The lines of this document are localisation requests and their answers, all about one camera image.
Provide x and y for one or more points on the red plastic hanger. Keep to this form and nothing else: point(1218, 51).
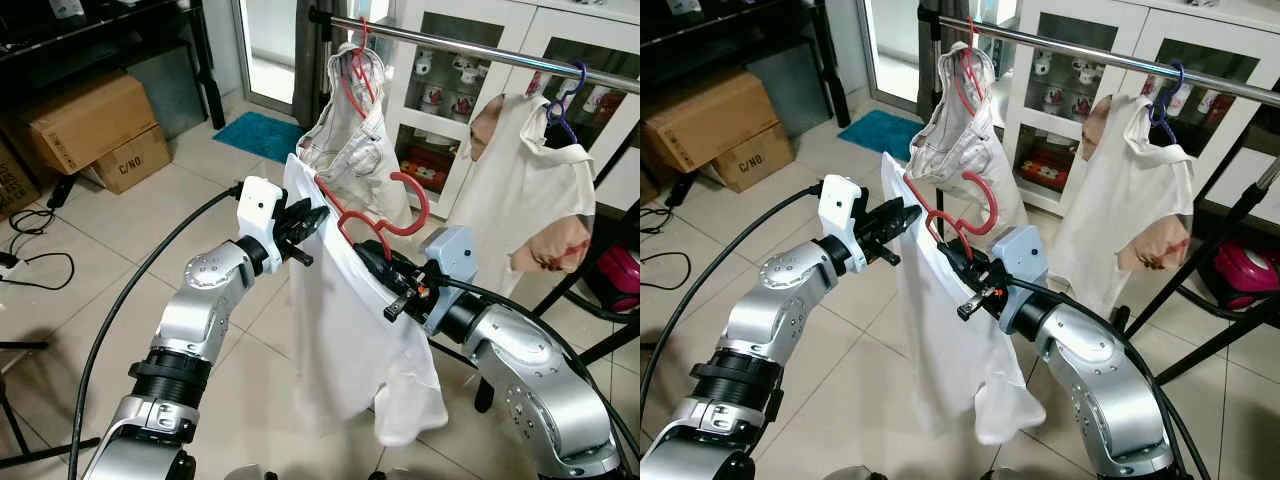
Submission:
point(992, 208)
point(424, 205)

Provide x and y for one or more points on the plain white shirt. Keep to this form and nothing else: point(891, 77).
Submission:
point(340, 330)
point(950, 340)

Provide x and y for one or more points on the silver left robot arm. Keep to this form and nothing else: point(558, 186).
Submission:
point(770, 315)
point(195, 310)

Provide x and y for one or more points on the thin red hanger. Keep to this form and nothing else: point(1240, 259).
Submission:
point(957, 80)
point(345, 80)

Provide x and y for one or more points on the blue plastic hanger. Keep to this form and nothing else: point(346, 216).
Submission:
point(1179, 76)
point(582, 78)

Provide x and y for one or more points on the white trousers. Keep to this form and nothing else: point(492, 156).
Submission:
point(950, 140)
point(350, 150)

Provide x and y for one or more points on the teal floor mat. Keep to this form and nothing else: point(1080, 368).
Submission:
point(880, 132)
point(260, 135)

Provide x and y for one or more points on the red box in cabinet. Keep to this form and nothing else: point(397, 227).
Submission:
point(425, 168)
point(1045, 165)

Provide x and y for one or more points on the small printed cardboard box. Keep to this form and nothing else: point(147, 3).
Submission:
point(755, 160)
point(135, 160)

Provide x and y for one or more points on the dark curtain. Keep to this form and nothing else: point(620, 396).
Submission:
point(930, 60)
point(312, 70)

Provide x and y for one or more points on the white tee with printed sleeves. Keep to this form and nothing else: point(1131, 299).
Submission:
point(520, 190)
point(1120, 200)

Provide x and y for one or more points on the glass balcony door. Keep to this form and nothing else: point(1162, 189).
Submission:
point(890, 45)
point(270, 50)

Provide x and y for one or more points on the large brown cardboard box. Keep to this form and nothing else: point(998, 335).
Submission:
point(90, 120)
point(710, 115)

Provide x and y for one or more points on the pink floor appliance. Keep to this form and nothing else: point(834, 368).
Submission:
point(1245, 272)
point(620, 275)

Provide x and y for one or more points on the black metal shelf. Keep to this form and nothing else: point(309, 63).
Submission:
point(100, 40)
point(720, 35)

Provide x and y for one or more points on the white glass door cabinet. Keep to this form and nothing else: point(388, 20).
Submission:
point(590, 28)
point(1200, 30)

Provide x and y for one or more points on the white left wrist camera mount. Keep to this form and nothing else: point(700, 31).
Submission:
point(258, 205)
point(840, 205)

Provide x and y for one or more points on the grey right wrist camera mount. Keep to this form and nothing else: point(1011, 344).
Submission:
point(1022, 255)
point(450, 255)

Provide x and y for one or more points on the clothes rack with silver rail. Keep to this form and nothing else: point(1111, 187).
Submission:
point(1080, 51)
point(450, 44)

